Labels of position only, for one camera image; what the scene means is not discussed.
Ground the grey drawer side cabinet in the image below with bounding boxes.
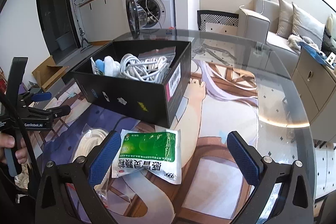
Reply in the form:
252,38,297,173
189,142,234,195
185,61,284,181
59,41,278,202
291,49,335,143

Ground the white rope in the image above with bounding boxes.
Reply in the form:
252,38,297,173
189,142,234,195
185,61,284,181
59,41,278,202
71,128,112,210

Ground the white blue plush toy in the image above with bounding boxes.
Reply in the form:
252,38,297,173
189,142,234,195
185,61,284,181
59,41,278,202
103,56,120,77

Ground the grey silk cushion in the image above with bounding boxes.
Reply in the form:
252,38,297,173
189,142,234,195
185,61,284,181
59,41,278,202
291,2,325,48

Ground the white tissue pack red edge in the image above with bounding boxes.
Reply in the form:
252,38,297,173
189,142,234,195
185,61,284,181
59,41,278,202
90,57,105,76

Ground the black garment on sofa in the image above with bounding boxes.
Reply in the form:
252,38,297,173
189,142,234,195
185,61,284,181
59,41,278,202
321,27,336,56

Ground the floor mop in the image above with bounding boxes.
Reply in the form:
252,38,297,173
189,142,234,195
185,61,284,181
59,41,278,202
72,0,93,53

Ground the brown cardboard box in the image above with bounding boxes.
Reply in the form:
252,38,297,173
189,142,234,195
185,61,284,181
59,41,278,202
32,56,68,92

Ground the person's left hand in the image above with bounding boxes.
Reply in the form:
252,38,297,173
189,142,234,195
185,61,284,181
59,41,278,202
0,132,28,164

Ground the black white patterned rug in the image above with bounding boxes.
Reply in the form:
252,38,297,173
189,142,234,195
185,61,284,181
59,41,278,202
197,10,239,36

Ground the white front-load washing machine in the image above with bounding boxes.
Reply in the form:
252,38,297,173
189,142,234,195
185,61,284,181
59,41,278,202
123,0,176,38

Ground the beige silk cushion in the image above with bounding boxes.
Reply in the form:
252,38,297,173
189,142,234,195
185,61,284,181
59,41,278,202
276,0,293,39

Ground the grey fluffy cloth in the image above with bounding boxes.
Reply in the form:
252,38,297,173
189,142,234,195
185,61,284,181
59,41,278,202
287,34,319,54

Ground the clear zip bag with cable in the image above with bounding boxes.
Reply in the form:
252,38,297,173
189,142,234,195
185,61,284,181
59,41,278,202
138,46,176,68

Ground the black cardboard box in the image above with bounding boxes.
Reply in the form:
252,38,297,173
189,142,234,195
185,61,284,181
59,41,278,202
71,40,191,128

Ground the grey fabric sofa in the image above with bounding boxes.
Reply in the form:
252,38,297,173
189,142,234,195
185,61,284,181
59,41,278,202
237,0,335,75

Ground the green white medicine sachet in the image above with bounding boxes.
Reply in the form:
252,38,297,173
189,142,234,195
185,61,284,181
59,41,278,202
111,129,182,185

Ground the grey cable bundle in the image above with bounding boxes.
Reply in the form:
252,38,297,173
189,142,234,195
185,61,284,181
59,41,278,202
119,53,170,82

